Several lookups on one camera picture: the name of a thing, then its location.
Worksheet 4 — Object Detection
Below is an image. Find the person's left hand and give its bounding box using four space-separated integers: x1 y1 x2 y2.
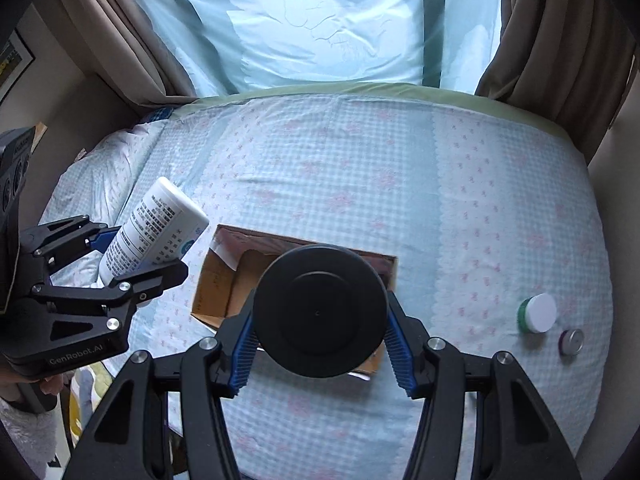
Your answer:
0 360 66 401

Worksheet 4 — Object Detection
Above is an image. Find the light blue checkered bedsheet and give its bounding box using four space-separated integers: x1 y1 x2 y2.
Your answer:
37 82 615 480

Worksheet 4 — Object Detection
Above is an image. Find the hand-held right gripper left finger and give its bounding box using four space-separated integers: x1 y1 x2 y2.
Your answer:
63 291 263 480

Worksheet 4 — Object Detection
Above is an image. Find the cardboard box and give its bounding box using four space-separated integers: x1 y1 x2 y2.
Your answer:
191 224 399 380

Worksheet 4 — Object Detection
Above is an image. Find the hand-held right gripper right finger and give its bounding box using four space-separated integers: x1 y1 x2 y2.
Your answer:
384 291 583 480

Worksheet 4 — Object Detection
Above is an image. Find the framed wall picture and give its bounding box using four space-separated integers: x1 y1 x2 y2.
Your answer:
0 30 36 106

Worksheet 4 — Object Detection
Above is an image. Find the white lid green jar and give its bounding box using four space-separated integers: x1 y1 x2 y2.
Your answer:
517 293 558 334

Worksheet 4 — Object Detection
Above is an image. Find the white printed bottle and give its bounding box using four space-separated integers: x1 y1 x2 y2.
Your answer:
98 176 209 286

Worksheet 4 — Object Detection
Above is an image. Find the black round jar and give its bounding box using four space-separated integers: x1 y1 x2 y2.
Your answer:
253 245 389 377

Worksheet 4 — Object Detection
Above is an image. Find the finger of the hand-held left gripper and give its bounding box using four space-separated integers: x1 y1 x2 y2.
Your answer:
19 215 122 273
31 259 190 333

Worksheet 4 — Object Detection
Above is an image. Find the beige curtain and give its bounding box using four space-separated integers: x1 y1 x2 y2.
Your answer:
475 0 640 166
52 0 198 106

